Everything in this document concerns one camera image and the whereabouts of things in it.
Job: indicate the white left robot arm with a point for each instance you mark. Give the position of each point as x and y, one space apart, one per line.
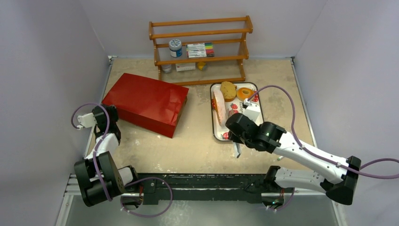
98 177

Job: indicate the small yellow cube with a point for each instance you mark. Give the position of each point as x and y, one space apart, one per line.
201 66

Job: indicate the orange wooden shelf rack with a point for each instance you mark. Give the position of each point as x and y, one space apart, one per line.
161 50

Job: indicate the orange fake donut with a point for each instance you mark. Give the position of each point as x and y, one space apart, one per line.
244 93

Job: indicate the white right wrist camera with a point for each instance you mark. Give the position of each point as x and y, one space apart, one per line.
252 111

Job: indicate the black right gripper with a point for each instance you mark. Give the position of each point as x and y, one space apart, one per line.
236 137

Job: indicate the blue label white jar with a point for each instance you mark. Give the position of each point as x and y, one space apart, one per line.
175 48

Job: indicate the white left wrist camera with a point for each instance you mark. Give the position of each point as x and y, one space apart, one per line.
86 121

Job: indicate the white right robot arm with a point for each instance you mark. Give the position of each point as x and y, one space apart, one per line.
328 174

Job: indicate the pack of coloured markers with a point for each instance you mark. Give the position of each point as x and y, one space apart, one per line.
199 50

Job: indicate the red paper bag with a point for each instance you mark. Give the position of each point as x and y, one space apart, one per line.
148 103

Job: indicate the small white box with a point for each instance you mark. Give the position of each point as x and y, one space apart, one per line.
185 67

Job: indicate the yellow fake bread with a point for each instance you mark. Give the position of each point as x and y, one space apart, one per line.
229 91

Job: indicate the small white bottle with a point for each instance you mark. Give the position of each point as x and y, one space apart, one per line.
166 68

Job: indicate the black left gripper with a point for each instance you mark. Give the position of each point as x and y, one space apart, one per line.
113 111

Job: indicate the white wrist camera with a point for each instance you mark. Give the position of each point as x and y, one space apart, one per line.
252 111
86 121

